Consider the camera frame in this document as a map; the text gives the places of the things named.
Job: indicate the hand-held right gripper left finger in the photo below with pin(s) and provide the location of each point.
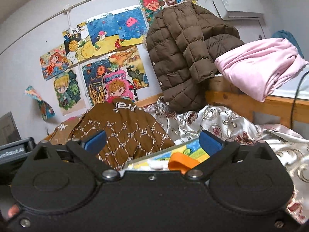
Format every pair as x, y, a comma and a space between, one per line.
95, 141

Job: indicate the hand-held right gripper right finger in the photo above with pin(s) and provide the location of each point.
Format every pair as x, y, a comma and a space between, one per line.
211, 142

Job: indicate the grey tray with painted picture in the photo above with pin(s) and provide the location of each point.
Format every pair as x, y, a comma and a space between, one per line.
193, 148

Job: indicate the orange cloth piece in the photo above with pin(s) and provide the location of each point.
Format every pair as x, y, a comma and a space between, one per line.
179, 163

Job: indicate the person's left hand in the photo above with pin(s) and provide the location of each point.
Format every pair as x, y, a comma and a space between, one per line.
13, 211

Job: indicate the grey framed board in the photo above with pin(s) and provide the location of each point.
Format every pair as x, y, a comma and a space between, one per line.
8, 128

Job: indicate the white floral satin quilt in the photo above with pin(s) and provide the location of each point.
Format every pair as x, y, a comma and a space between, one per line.
229, 123

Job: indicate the brown letter-print blanket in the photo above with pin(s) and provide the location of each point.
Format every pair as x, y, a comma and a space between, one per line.
125, 130

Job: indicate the loose colourful paper drawing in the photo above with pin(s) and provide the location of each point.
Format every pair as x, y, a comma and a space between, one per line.
38, 102

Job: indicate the pink folded blanket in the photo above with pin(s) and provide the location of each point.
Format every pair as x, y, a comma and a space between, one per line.
260, 67

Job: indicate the brown puffer jacket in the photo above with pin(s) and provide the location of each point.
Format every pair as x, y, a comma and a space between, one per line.
183, 53

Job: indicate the teal cloth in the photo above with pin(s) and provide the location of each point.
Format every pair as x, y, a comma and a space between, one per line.
289, 37

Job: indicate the white air conditioner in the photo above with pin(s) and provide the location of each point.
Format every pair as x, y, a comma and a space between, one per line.
239, 6

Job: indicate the blond child wall drawing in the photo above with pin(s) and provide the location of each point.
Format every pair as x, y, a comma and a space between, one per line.
68, 91

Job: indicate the fish and seaweed wall drawing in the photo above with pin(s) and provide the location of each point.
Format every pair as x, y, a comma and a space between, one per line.
95, 82

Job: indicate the pink cartoon child wall drawing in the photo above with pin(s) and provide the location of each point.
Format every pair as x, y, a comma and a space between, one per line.
119, 84

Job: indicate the dark green wall drawing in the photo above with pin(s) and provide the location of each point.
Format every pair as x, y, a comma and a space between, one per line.
137, 76

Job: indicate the orange-haired girl wall drawing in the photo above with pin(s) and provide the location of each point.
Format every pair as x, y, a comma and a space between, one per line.
54, 62

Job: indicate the orange landscape wall drawing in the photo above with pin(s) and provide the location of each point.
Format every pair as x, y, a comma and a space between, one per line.
125, 58

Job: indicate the black yellow wall drawing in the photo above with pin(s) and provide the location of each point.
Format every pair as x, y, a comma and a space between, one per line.
78, 41

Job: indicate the blue sea wall drawing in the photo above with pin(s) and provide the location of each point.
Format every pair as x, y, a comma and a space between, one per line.
115, 31

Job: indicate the colourful drawings on wall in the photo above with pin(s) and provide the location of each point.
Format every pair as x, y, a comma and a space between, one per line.
65, 10

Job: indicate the red-haired child wall drawing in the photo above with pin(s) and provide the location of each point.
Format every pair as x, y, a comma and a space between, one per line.
152, 7

